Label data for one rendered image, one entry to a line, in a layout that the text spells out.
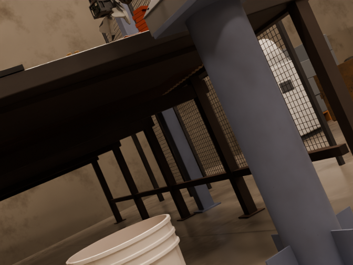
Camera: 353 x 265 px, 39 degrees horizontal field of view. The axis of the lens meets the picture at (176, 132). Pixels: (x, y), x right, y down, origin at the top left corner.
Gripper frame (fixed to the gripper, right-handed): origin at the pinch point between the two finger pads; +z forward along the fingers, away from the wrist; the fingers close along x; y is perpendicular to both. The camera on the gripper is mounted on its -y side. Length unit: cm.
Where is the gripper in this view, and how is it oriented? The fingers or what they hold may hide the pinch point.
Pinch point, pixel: (123, 32)
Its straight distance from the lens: 190.8
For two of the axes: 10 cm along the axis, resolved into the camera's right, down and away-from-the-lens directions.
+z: 4.0, 9.2, -0.3
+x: 5.3, -2.5, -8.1
